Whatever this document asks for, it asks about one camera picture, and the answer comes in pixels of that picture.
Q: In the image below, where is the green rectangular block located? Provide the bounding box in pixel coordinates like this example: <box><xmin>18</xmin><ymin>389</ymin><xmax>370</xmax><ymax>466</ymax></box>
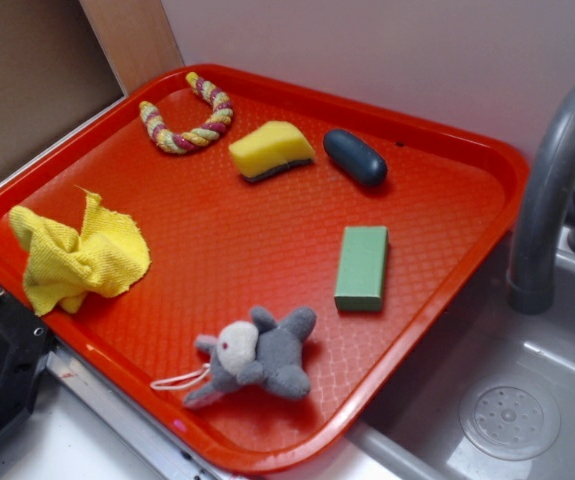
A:
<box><xmin>334</xmin><ymin>226</ymin><xmax>389</xmax><ymax>312</ymax></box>

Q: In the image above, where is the red plastic tray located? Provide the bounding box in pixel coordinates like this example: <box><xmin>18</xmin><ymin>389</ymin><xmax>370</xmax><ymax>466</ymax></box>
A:
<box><xmin>0</xmin><ymin>65</ymin><xmax>528</xmax><ymax>475</ymax></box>

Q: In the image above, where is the yellow sponge with dark pad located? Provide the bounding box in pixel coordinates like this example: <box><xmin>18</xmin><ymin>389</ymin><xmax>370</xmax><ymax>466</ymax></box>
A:
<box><xmin>229</xmin><ymin>121</ymin><xmax>315</xmax><ymax>182</ymax></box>

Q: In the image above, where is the dark grey oval capsule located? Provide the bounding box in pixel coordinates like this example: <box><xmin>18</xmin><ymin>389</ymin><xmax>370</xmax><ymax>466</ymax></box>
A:
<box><xmin>323</xmin><ymin>129</ymin><xmax>388</xmax><ymax>187</ymax></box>

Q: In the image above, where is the grey plush toy animal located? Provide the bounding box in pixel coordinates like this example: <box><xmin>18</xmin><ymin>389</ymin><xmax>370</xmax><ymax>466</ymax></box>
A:
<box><xmin>150</xmin><ymin>306</ymin><xmax>317</xmax><ymax>409</ymax></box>

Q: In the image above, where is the yellow crumpled cloth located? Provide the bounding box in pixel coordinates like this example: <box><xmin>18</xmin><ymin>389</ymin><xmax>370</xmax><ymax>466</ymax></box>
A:
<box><xmin>9</xmin><ymin>191</ymin><xmax>151</xmax><ymax>317</ymax></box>

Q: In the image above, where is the grey curved faucet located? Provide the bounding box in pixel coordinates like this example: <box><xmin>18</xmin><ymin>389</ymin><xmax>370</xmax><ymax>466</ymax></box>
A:
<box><xmin>506</xmin><ymin>87</ymin><xmax>575</xmax><ymax>314</ymax></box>

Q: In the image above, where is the wooden board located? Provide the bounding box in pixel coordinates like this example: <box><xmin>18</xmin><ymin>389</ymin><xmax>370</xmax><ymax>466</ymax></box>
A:
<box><xmin>81</xmin><ymin>0</ymin><xmax>184</xmax><ymax>95</ymax></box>

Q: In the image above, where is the grey plastic sink basin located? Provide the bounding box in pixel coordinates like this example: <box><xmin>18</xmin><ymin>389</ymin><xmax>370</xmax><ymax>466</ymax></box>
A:
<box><xmin>349</xmin><ymin>243</ymin><xmax>575</xmax><ymax>479</ymax></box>

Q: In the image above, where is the brown cardboard panel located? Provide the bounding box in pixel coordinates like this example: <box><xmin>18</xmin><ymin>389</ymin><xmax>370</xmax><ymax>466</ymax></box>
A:
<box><xmin>0</xmin><ymin>1</ymin><xmax>122</xmax><ymax>182</ymax></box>

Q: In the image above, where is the multicolour braided rope toy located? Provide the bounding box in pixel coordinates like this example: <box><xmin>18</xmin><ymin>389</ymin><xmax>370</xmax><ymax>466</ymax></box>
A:
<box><xmin>139</xmin><ymin>72</ymin><xmax>234</xmax><ymax>155</ymax></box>

